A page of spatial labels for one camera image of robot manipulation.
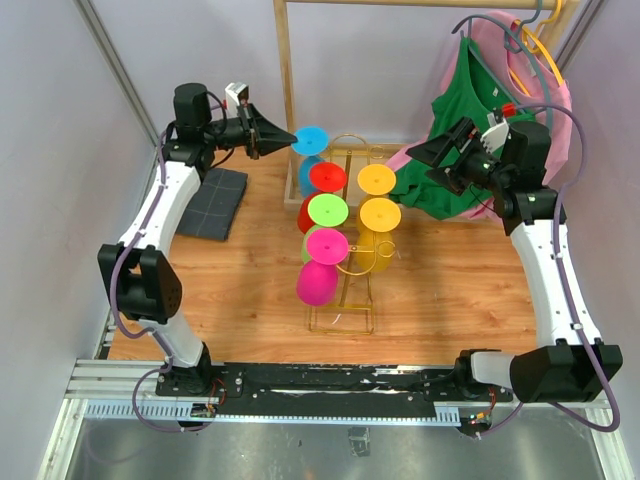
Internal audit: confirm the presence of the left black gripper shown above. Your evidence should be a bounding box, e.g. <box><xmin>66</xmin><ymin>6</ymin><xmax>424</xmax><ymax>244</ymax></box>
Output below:
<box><xmin>203</xmin><ymin>100</ymin><xmax>297</xmax><ymax>161</ymax></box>

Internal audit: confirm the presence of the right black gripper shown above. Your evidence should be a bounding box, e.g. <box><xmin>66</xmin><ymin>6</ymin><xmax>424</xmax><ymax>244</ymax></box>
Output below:
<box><xmin>406</xmin><ymin>116</ymin><xmax>512</xmax><ymax>196</ymax></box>

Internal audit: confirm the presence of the blue wine glass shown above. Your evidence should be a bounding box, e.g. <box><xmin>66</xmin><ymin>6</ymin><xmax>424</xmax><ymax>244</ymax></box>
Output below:
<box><xmin>292</xmin><ymin>126</ymin><xmax>329</xmax><ymax>198</ymax></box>

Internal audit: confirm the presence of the red wine glass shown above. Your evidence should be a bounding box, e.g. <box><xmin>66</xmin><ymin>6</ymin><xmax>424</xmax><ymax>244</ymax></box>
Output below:
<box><xmin>297</xmin><ymin>161</ymin><xmax>347</xmax><ymax>234</ymax></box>

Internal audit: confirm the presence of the green wine glass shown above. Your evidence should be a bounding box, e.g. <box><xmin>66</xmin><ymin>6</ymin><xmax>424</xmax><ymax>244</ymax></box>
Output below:
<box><xmin>297</xmin><ymin>193</ymin><xmax>349</xmax><ymax>264</ymax></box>

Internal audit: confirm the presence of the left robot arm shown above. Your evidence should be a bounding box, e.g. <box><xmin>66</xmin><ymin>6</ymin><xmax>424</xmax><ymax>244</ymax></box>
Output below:
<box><xmin>97</xmin><ymin>82</ymin><xmax>296</xmax><ymax>396</ymax></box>

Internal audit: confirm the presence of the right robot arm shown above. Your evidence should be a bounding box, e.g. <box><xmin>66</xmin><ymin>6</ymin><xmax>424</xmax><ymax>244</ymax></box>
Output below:
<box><xmin>407</xmin><ymin>117</ymin><xmax>623</xmax><ymax>403</ymax></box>

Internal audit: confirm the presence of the rear yellow wine glass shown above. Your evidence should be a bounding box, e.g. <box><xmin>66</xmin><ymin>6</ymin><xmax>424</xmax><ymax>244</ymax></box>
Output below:
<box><xmin>357</xmin><ymin>164</ymin><xmax>396</xmax><ymax>201</ymax></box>

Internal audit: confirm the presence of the yellow wine glass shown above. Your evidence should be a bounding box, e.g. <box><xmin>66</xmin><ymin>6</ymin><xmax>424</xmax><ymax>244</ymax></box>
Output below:
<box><xmin>357</xmin><ymin>164</ymin><xmax>396</xmax><ymax>201</ymax></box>
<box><xmin>355</xmin><ymin>197</ymin><xmax>401</xmax><ymax>273</ymax></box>

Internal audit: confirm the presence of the front yellow wine glass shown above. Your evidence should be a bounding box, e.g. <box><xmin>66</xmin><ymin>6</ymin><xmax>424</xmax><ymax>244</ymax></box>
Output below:
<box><xmin>355</xmin><ymin>197</ymin><xmax>401</xmax><ymax>273</ymax></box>

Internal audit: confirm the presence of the wooden clothes rack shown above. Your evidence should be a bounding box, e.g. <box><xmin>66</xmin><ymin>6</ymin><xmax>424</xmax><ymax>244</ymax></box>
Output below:
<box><xmin>273</xmin><ymin>1</ymin><xmax>584</xmax><ymax>212</ymax></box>

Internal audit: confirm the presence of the pink wine glass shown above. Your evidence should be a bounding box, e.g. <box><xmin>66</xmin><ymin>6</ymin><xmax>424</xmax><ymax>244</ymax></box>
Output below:
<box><xmin>296</xmin><ymin>227</ymin><xmax>349</xmax><ymax>307</ymax></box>

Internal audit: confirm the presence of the green tank top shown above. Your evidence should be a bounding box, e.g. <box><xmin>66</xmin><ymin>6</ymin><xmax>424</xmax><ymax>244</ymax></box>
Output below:
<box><xmin>389</xmin><ymin>37</ymin><xmax>556</xmax><ymax>231</ymax></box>

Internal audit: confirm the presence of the folded dark grey cloth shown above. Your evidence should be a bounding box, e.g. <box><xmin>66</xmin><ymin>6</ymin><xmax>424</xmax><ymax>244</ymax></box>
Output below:
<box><xmin>176</xmin><ymin>168</ymin><xmax>248</xmax><ymax>242</ymax></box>

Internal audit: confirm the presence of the pink t-shirt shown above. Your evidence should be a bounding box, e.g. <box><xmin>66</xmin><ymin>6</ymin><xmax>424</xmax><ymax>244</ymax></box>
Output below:
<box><xmin>387</xmin><ymin>11</ymin><xmax>571</xmax><ymax>221</ymax></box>

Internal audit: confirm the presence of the yellow clothes hanger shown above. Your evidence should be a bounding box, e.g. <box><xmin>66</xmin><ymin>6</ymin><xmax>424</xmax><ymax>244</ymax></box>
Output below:
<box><xmin>511</xmin><ymin>0</ymin><xmax>565</xmax><ymax>87</ymax></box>

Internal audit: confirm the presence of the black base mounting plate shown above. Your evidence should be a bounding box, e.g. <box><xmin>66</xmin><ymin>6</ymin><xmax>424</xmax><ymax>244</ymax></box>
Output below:
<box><xmin>156</xmin><ymin>363</ymin><xmax>513</xmax><ymax>419</ymax></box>

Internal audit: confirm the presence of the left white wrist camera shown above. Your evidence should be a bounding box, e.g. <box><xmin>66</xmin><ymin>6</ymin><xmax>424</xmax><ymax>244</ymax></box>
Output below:
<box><xmin>225</xmin><ymin>82</ymin><xmax>249</xmax><ymax>117</ymax></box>

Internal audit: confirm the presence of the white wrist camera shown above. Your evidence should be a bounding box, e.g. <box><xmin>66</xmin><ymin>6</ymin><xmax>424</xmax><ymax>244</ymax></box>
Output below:
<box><xmin>225</xmin><ymin>82</ymin><xmax>249</xmax><ymax>117</ymax></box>
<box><xmin>480</xmin><ymin>103</ymin><xmax>517</xmax><ymax>154</ymax></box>

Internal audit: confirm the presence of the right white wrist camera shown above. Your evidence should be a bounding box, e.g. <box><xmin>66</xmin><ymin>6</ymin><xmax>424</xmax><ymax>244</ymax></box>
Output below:
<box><xmin>480</xmin><ymin>103</ymin><xmax>517</xmax><ymax>154</ymax></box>

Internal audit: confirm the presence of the gold wire glass rack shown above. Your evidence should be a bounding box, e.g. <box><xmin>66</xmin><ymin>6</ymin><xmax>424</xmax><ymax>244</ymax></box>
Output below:
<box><xmin>304</xmin><ymin>133</ymin><xmax>384</xmax><ymax>335</ymax></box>

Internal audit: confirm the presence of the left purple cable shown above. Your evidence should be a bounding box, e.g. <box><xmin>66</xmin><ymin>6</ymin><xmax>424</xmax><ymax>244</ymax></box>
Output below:
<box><xmin>110</xmin><ymin>89</ymin><xmax>236</xmax><ymax>434</ymax></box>

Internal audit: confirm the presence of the aluminium frame rail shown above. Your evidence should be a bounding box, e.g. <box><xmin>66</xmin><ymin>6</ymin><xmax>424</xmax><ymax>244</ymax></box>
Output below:
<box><xmin>73</xmin><ymin>0</ymin><xmax>159</xmax><ymax>145</ymax></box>

